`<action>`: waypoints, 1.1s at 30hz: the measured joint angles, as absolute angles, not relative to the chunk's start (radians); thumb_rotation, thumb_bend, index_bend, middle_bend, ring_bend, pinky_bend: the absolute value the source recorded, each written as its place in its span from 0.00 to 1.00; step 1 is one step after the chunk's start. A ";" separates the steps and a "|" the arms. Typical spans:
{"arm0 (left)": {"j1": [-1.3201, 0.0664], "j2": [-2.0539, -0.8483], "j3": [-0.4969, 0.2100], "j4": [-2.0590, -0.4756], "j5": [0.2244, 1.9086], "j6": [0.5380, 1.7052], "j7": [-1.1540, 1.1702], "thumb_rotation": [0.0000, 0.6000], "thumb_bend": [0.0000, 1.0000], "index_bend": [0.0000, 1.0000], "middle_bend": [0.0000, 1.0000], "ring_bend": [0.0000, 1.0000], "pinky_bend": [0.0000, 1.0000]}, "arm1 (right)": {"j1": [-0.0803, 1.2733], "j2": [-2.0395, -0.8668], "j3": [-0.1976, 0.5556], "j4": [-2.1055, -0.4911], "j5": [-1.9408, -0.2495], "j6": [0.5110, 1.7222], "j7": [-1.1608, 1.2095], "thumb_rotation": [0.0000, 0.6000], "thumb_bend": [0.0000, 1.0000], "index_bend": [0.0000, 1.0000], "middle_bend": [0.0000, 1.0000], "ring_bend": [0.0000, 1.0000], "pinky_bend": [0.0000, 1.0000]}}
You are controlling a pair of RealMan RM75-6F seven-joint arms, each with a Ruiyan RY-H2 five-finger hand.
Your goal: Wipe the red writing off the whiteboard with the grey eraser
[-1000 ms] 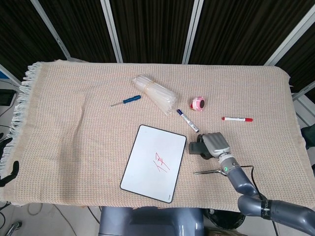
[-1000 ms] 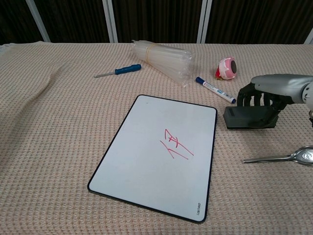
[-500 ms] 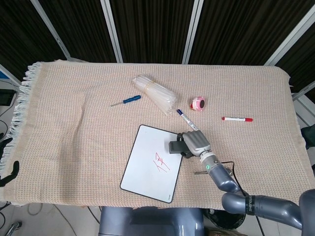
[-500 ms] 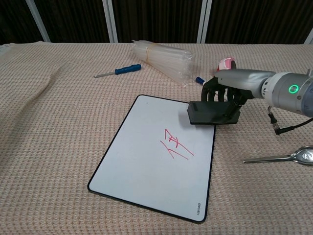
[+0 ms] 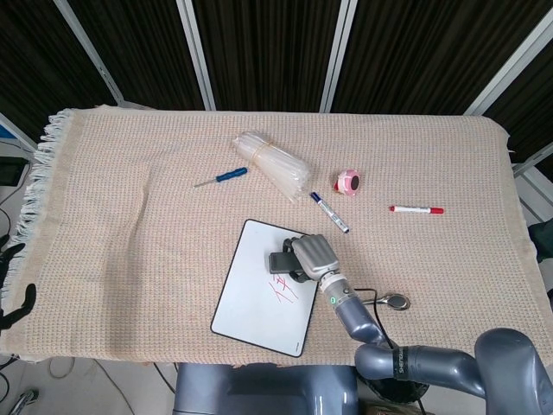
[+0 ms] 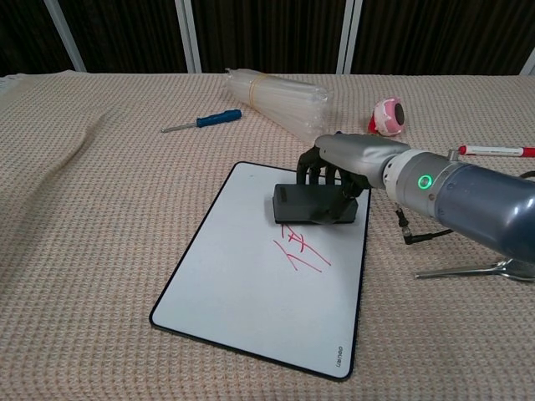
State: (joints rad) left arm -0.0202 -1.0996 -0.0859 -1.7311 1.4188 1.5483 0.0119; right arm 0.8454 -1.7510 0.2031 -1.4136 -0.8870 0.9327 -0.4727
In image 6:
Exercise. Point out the blue grey right robot arm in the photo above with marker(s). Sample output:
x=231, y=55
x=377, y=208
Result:
x=476, y=196

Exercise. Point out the white board with black rim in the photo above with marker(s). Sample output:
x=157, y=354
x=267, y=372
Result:
x=251, y=284

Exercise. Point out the pink round toy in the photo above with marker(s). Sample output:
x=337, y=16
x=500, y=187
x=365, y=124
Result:
x=388, y=115

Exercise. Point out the red capped marker pen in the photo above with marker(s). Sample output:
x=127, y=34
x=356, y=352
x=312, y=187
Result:
x=497, y=151

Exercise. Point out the white aluminium partition post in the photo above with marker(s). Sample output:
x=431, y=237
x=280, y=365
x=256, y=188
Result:
x=347, y=35
x=64, y=35
x=188, y=35
x=528, y=64

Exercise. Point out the dark grey board eraser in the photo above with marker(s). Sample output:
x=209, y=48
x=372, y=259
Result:
x=305, y=206

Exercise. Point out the clear plastic bag bundle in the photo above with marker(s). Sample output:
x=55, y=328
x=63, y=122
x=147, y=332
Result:
x=284, y=100

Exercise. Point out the shiny metal spoon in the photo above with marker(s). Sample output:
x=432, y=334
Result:
x=472, y=271

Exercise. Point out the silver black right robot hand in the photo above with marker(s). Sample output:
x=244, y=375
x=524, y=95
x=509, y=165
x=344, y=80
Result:
x=359, y=156

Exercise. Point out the beige woven tablecloth with fringe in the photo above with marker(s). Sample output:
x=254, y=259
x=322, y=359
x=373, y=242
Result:
x=83, y=209

